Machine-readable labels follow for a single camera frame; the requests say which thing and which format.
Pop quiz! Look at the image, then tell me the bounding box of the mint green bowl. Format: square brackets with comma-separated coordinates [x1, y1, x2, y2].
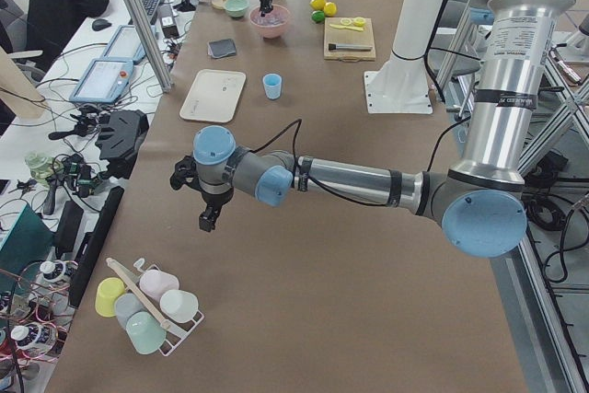
[225, 0, 250, 18]

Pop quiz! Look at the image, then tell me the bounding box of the blue teach pendant far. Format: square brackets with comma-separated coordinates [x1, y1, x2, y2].
[102, 25, 145, 64]

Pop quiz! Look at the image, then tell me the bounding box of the pink cup on rack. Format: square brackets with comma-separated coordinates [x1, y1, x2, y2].
[139, 269, 179, 302]

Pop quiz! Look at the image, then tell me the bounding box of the yellow lemon front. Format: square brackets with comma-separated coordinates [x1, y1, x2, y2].
[322, 2, 338, 17]

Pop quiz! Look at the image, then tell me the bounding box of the blue teach pendant near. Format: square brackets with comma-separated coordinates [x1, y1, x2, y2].
[69, 57, 134, 104]

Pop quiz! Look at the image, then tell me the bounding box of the blue teach pendant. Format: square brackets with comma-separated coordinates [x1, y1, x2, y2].
[102, 25, 145, 64]
[69, 57, 134, 104]

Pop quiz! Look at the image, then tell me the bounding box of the grey folded cloth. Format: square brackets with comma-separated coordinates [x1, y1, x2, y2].
[207, 39, 237, 59]

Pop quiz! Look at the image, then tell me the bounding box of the mint cup on rack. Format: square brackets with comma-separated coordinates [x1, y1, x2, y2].
[125, 311, 166, 354]

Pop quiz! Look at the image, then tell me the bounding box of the yellow plastic knife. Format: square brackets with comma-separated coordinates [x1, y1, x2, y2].
[328, 23, 364, 32]

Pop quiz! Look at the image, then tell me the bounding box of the yellow lemon near lime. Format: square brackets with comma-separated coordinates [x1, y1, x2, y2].
[309, 0, 327, 11]

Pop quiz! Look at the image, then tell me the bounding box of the pink bowl of ice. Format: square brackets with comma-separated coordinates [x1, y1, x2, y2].
[249, 5, 291, 39]

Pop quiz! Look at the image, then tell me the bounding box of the cream rabbit tray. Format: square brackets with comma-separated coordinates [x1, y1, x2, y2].
[179, 69, 247, 123]

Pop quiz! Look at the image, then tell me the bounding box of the green lime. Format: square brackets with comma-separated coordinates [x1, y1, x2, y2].
[311, 10, 325, 24]

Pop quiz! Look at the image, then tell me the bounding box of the yellow cup on rack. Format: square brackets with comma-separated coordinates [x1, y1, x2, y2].
[95, 277, 126, 318]

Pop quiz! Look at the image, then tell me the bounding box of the person in black hoodie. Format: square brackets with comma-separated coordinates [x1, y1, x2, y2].
[26, 0, 111, 71]

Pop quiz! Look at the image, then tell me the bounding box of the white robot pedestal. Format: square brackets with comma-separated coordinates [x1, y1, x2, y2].
[364, 0, 444, 114]

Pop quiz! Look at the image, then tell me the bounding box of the white cup on rack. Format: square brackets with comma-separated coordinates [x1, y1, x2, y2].
[159, 289, 199, 323]

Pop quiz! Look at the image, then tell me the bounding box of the grey cup on rack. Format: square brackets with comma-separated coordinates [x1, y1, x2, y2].
[114, 292, 145, 329]

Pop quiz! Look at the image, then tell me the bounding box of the wooden cutting board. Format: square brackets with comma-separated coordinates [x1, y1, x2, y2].
[323, 17, 376, 62]

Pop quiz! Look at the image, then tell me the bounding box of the steel muddler black tip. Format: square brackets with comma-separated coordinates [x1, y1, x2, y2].
[328, 43, 373, 52]

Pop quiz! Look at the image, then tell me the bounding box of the blue plastic cup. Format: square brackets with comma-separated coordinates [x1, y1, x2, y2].
[262, 73, 283, 100]

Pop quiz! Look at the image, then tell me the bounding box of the white wire cup rack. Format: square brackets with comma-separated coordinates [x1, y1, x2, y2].
[106, 258, 205, 357]

